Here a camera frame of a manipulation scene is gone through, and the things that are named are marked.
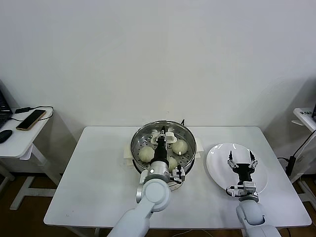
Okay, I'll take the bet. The black laptop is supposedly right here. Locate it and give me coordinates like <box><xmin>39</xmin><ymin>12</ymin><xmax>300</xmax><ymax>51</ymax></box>
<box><xmin>0</xmin><ymin>80</ymin><xmax>13</xmax><ymax>129</ymax></box>

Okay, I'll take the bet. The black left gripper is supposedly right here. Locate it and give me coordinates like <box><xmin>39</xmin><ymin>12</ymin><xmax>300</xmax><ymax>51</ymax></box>
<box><xmin>153</xmin><ymin>125</ymin><xmax>169</xmax><ymax>163</ymax></box>

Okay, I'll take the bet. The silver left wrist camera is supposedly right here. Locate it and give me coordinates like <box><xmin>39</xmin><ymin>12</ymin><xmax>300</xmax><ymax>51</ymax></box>
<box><xmin>171</xmin><ymin>165</ymin><xmax>186</xmax><ymax>185</ymax></box>

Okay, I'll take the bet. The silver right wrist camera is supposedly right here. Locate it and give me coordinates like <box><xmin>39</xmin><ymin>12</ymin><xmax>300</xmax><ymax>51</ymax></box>
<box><xmin>226</xmin><ymin>181</ymin><xmax>260</xmax><ymax>198</ymax></box>

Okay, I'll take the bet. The gold smartphone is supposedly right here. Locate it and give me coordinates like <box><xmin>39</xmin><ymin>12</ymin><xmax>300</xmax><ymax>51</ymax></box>
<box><xmin>15</xmin><ymin>110</ymin><xmax>47</xmax><ymax>131</ymax></box>

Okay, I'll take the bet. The stainless steel steamer basket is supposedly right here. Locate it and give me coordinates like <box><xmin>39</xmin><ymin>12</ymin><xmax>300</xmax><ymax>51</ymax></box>
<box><xmin>130</xmin><ymin>120</ymin><xmax>198</xmax><ymax>180</ymax></box>

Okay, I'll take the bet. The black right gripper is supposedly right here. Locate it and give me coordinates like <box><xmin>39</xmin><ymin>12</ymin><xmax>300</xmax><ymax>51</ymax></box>
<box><xmin>227</xmin><ymin>150</ymin><xmax>259</xmax><ymax>184</ymax></box>

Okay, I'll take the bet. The white round plate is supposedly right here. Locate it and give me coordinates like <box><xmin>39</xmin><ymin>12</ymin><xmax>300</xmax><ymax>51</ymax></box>
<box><xmin>206</xmin><ymin>143</ymin><xmax>269</xmax><ymax>196</ymax></box>

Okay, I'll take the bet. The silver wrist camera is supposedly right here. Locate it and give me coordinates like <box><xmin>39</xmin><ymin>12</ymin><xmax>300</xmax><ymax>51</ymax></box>
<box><xmin>171</xmin><ymin>165</ymin><xmax>186</xmax><ymax>185</ymax></box>
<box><xmin>226</xmin><ymin>181</ymin><xmax>260</xmax><ymax>198</ymax></box>

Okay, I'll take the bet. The black cable with adapter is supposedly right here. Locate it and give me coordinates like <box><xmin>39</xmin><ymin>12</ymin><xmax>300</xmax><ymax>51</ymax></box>
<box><xmin>9</xmin><ymin>106</ymin><xmax>54</xmax><ymax>122</ymax></box>

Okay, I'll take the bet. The white side table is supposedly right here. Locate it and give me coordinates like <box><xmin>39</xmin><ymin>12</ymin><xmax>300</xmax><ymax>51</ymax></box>
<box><xmin>290</xmin><ymin>108</ymin><xmax>316</xmax><ymax>205</ymax></box>
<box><xmin>0</xmin><ymin>106</ymin><xmax>62</xmax><ymax>210</ymax></box>

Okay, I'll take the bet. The black cable with clamp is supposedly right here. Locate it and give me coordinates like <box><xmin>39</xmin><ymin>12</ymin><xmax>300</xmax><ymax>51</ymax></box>
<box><xmin>276</xmin><ymin>129</ymin><xmax>316</xmax><ymax>177</ymax></box>

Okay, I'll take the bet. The white steamed baozi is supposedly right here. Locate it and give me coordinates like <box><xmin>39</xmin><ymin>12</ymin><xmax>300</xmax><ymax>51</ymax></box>
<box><xmin>138</xmin><ymin>147</ymin><xmax>155</xmax><ymax>163</ymax></box>
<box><xmin>167</xmin><ymin>157</ymin><xmax>178</xmax><ymax>171</ymax></box>
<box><xmin>172</xmin><ymin>140</ymin><xmax>189</xmax><ymax>155</ymax></box>

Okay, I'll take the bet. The black computer mouse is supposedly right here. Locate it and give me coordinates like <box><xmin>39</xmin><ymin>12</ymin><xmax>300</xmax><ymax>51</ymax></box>
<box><xmin>0</xmin><ymin>129</ymin><xmax>13</xmax><ymax>144</ymax></box>

